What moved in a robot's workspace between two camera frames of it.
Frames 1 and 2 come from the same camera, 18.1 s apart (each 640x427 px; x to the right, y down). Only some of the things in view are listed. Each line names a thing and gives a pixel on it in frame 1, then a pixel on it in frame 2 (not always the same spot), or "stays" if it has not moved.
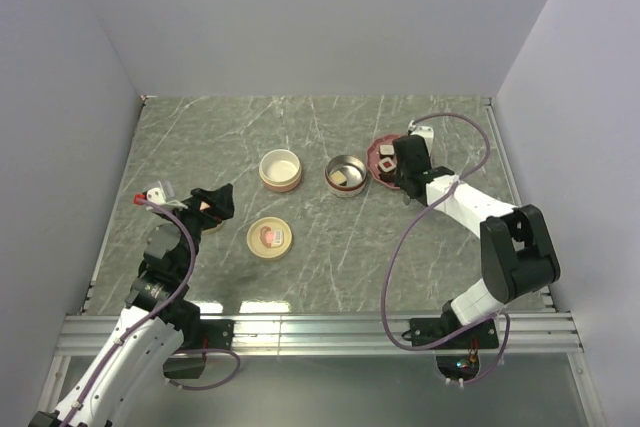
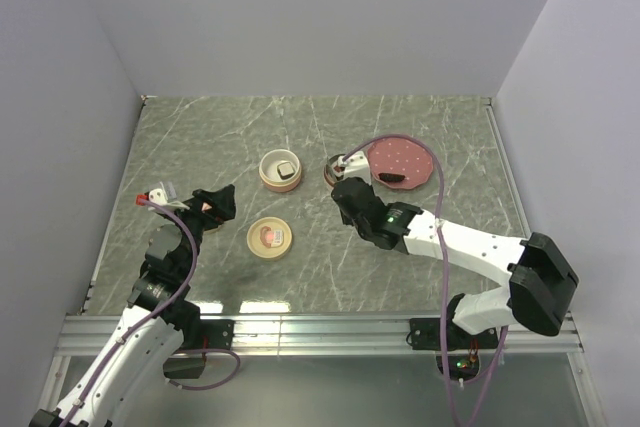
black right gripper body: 400,176 → 362,228
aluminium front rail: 331,335 stays
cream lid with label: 269,238 stays
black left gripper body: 203,218 stays
